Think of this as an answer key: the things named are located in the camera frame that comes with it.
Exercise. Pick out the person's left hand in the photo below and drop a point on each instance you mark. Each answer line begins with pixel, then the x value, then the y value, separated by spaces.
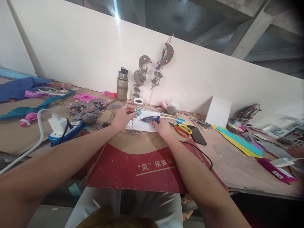
pixel 121 117

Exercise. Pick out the person's right hand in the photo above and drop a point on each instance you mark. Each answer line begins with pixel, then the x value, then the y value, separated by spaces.
pixel 164 129

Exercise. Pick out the blue hot glue gun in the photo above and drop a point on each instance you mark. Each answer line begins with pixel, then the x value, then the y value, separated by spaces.
pixel 150 118

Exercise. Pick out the red and yellow scissors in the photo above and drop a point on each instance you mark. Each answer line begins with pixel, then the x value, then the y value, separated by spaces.
pixel 183 130

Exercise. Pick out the white paper sheet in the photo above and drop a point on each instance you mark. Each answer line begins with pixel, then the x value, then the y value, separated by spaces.
pixel 140 126

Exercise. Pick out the metal bowl with pink bits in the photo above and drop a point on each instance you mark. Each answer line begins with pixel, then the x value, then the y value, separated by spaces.
pixel 171 109

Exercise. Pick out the white digital timer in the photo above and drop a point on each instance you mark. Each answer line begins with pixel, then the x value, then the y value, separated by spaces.
pixel 138 101

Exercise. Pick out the pink balloon piece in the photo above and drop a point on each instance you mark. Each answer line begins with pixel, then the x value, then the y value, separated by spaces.
pixel 110 94

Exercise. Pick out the grey water bottle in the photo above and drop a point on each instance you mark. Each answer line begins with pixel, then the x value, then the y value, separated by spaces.
pixel 122 85

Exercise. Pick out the black smartphone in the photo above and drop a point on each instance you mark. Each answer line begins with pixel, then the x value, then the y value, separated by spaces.
pixel 197 135

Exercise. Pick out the pile of grey felt pieces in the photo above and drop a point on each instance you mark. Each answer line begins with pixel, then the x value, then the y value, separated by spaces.
pixel 86 109

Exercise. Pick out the magenta paper piece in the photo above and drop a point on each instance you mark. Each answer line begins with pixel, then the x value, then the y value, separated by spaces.
pixel 86 96

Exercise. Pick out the red printed cardboard sheet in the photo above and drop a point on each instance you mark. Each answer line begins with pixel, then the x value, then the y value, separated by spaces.
pixel 133 164

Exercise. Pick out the blue power strip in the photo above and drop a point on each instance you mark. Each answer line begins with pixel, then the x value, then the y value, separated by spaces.
pixel 73 129

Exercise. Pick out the white box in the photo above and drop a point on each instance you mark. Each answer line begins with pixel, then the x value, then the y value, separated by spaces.
pixel 218 112

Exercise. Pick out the white charger plug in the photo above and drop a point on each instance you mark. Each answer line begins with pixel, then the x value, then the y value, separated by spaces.
pixel 57 124

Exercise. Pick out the teal foam sheet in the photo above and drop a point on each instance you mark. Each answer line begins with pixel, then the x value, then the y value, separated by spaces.
pixel 235 139

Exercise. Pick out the person's body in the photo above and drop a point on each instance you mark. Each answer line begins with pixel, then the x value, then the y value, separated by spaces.
pixel 133 209

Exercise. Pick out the yellow foam sheet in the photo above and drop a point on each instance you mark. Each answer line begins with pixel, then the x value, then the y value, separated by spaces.
pixel 247 150

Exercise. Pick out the grey ornament with coloured beads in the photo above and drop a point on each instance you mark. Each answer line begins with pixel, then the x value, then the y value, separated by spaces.
pixel 249 111

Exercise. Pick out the pink crepe paper piece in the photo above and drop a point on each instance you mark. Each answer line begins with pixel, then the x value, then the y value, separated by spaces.
pixel 36 93
pixel 31 116

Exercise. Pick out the teal cloth strip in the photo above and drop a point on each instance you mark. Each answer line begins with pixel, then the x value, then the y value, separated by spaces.
pixel 31 109

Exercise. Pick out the purple foam sheet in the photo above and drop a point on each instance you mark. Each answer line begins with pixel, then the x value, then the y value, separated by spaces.
pixel 257 146

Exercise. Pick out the dark blue cloth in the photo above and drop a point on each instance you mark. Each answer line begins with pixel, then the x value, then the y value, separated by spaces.
pixel 19 89

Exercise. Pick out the pink power strip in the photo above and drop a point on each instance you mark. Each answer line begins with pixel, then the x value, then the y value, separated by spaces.
pixel 276 169

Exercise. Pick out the clear plastic box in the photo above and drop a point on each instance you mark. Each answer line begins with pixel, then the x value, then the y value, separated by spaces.
pixel 286 128

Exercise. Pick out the small grey moon wall ornament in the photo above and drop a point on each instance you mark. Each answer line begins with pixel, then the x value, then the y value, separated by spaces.
pixel 140 73

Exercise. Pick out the large grey moon wall ornament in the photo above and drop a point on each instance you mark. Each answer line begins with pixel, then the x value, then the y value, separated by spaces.
pixel 165 55

